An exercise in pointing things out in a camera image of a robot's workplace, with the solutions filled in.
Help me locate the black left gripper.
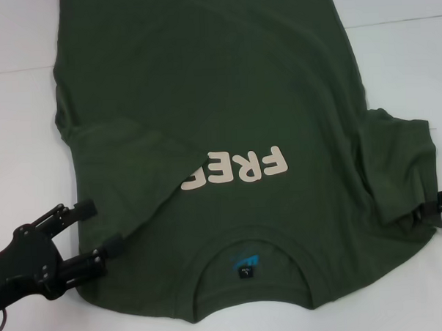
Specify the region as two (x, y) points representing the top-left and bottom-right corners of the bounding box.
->
(0, 197), (128, 304)

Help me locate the dark green FREE T-shirt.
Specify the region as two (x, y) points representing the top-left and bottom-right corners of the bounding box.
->
(48, 0), (442, 331)

